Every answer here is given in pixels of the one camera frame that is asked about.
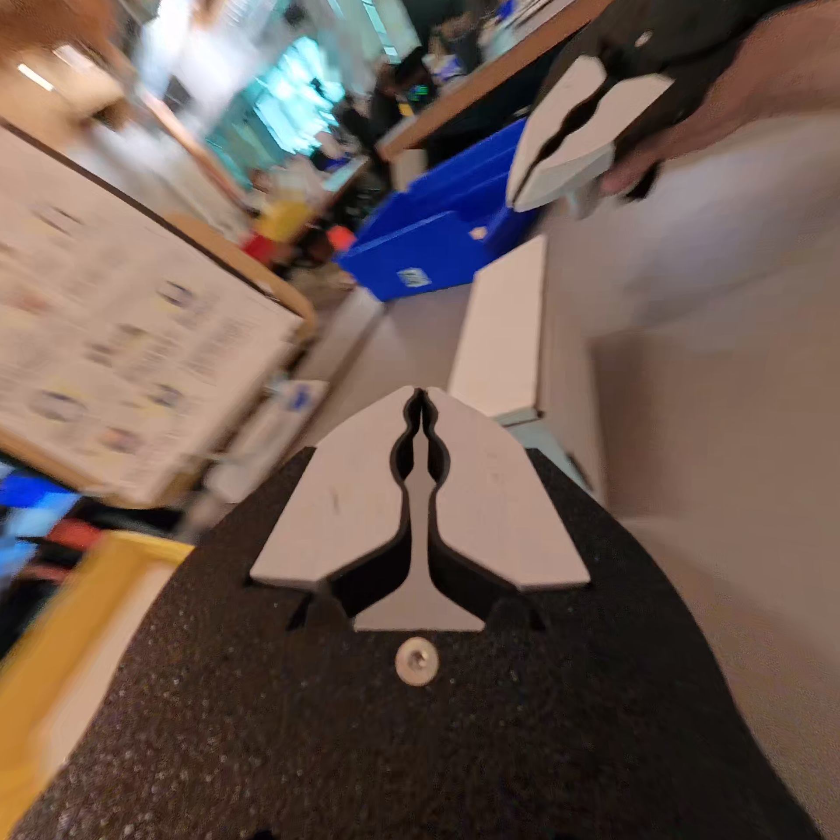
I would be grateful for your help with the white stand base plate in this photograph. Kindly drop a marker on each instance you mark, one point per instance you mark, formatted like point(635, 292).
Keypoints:
point(262, 446)

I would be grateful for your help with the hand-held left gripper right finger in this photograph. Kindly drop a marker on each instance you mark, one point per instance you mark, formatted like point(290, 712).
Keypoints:
point(505, 518)

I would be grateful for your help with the blue plastic bin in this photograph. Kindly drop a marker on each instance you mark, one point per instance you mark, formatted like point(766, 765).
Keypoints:
point(426, 249)

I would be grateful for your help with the blue plastic clip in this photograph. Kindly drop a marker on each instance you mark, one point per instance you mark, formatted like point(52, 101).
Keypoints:
point(298, 400)

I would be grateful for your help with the person's right hand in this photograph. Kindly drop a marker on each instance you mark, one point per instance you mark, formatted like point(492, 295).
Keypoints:
point(774, 85)

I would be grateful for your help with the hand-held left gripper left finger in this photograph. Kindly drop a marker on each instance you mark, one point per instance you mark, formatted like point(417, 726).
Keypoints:
point(334, 518)

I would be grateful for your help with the long table with brown edge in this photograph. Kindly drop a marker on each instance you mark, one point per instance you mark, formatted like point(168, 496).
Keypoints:
point(472, 85)

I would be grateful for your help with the red plastic bin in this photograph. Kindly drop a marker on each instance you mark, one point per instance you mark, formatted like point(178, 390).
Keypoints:
point(259, 248)

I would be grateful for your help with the small yellow plastic bin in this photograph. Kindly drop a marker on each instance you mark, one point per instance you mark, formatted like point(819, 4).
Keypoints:
point(283, 220)

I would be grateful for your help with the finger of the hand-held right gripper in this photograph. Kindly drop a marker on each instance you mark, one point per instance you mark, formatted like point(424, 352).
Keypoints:
point(558, 111)
point(590, 151)

